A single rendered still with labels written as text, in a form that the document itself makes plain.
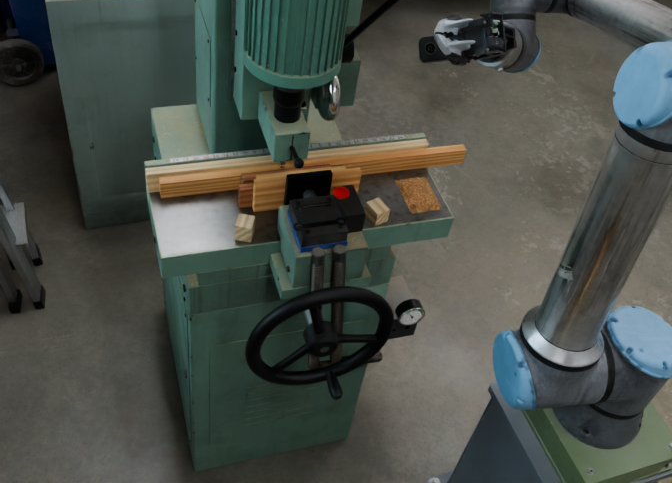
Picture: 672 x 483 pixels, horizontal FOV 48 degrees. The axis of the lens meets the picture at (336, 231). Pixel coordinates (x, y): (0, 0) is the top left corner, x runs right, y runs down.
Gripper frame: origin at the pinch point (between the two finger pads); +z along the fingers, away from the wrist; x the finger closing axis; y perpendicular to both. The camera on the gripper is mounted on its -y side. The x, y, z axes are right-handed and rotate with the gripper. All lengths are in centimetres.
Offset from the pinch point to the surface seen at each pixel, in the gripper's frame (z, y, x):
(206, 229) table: 12, -47, 29
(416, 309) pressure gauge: -26, -24, 52
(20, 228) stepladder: -15, -145, 24
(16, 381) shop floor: -7, -146, 67
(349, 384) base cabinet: -40, -53, 74
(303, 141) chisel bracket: 1.6, -29.0, 14.2
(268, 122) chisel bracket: 4.1, -34.8, 9.7
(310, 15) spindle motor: 18.5, -12.7, -3.8
